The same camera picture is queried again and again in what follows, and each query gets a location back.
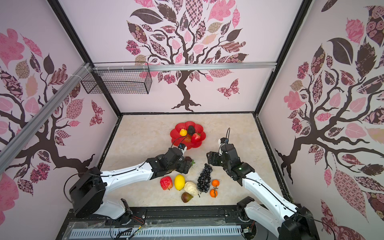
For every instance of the black wire mesh basket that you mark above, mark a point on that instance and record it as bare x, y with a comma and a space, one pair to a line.
119, 78

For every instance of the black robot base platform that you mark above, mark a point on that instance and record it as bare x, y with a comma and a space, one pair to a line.
143, 217

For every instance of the orange tangerine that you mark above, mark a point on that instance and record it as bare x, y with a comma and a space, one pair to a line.
215, 183
213, 193

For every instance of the red strawberry with green leaves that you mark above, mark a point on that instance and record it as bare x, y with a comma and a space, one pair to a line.
196, 137

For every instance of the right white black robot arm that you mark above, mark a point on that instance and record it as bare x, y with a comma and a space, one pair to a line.
279, 216

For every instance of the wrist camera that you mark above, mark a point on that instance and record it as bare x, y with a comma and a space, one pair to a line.
182, 147
223, 141

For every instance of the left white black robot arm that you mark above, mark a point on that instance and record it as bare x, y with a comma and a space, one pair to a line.
90, 194

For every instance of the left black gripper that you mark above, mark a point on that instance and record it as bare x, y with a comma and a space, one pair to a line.
187, 166

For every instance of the yellow lemon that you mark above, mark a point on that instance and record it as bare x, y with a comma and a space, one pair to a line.
179, 182

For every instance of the white slotted cable duct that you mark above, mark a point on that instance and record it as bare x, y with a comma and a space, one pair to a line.
155, 233

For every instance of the rear aluminium frame rail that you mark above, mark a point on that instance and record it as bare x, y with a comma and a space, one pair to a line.
189, 67

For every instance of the dark green avocado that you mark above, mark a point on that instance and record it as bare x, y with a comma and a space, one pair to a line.
191, 130

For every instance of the lower orange tangerine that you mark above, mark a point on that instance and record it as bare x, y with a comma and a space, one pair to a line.
213, 193

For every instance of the black grape bunch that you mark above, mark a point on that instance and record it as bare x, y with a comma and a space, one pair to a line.
204, 179

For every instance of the aluminium frame rail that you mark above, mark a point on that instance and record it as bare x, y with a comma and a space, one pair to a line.
11, 150
189, 67

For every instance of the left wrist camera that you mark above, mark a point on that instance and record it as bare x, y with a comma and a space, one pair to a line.
182, 147

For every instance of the left aluminium frame rail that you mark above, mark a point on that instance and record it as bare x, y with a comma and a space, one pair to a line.
11, 150

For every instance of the upper orange tangerine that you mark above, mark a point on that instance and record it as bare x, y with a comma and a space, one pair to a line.
215, 183

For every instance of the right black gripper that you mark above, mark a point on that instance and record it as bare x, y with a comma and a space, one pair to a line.
215, 158

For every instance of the brown green fig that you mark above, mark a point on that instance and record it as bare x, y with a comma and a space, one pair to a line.
186, 197

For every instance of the red pomegranate fruit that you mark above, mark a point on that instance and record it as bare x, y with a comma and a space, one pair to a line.
166, 183

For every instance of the red flower-shaped fruit bowl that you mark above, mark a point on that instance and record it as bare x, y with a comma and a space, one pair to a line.
177, 139

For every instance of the small yellow quince fruit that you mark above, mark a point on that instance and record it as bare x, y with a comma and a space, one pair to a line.
183, 132

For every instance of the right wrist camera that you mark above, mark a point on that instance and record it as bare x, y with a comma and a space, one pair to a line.
223, 141

